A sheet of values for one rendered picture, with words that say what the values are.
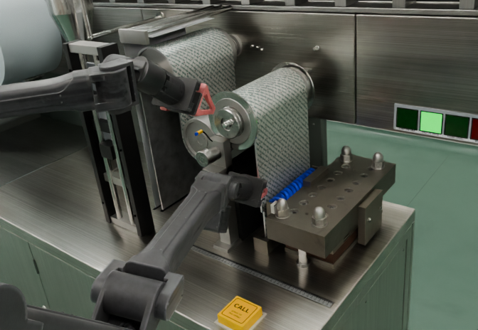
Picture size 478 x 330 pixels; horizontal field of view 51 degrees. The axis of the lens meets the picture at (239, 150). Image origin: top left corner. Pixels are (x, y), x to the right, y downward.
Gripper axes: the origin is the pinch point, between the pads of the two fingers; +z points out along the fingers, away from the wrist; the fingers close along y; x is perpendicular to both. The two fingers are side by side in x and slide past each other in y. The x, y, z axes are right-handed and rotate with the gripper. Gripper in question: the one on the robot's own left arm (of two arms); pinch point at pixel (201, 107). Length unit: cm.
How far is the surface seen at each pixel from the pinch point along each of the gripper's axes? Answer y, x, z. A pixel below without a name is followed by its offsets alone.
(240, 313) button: 14.2, -38.7, 16.7
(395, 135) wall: -69, 78, 295
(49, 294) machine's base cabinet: -69, -64, 34
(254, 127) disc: 4.6, 1.0, 14.0
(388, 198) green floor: -38, 20, 232
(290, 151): 4.0, 0.9, 33.3
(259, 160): 4.1, -5.2, 20.7
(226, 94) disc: -2.6, 6.6, 9.4
